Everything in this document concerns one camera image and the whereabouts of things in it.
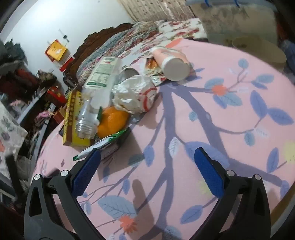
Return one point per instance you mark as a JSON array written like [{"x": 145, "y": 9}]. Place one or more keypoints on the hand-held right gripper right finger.
[{"x": 207, "y": 170}]

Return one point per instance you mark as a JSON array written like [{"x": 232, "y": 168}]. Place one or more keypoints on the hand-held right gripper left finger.
[{"x": 86, "y": 169}]

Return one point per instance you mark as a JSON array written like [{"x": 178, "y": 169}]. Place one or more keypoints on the orange peel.
[{"x": 113, "y": 122}]

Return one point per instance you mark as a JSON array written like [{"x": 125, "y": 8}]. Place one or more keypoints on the green drink can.
[{"x": 129, "y": 72}]

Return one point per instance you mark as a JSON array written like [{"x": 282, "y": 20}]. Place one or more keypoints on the beige bin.
[{"x": 258, "y": 48}]

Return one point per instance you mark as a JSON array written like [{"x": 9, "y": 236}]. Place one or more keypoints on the green and white wrapper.
[{"x": 103, "y": 143}]

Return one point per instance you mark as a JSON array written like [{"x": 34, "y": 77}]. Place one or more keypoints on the yellow cardboard box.
[{"x": 71, "y": 115}]

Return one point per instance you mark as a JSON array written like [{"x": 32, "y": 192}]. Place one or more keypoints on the pink leaf-print blanket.
[{"x": 196, "y": 115}]

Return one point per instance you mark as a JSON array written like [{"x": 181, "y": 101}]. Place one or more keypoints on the red box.
[{"x": 56, "y": 95}]

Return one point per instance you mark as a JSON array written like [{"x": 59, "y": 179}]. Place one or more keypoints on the grey metal shelf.
[{"x": 34, "y": 101}]

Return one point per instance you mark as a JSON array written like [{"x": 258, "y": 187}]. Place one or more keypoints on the white plant-print paper bag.
[{"x": 9, "y": 131}]

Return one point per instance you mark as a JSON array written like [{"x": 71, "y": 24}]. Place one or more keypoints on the crumpled white paper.
[{"x": 133, "y": 92}]

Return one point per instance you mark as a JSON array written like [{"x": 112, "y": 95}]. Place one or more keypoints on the clear plastic bottle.
[{"x": 99, "y": 76}]

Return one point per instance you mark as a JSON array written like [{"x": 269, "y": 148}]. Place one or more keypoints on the brown bag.
[{"x": 46, "y": 78}]

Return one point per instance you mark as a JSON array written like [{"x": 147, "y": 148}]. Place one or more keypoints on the dark red clothes pile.
[{"x": 20, "y": 80}]

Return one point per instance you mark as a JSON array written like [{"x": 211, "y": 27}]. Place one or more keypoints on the pink paper cup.
[{"x": 170, "y": 57}]

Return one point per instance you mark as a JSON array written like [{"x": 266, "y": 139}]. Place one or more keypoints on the orange snack wrapper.
[{"x": 151, "y": 63}]

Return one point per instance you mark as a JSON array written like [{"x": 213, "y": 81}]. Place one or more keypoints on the patchwork floral quilt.
[{"x": 108, "y": 46}]

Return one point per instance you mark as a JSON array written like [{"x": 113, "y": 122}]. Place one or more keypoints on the carved wooden headboard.
[{"x": 92, "y": 39}]

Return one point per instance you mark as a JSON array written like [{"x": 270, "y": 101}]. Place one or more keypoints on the white floral bedsheet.
[{"x": 184, "y": 27}]

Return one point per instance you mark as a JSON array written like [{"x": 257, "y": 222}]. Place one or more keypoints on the grey mottled cover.
[{"x": 230, "y": 18}]

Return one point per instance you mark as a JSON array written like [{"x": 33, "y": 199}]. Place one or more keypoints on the patterned curtain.
[{"x": 149, "y": 9}]

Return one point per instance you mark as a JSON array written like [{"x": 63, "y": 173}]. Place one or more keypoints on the yellow and red wall calendar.
[{"x": 56, "y": 49}]

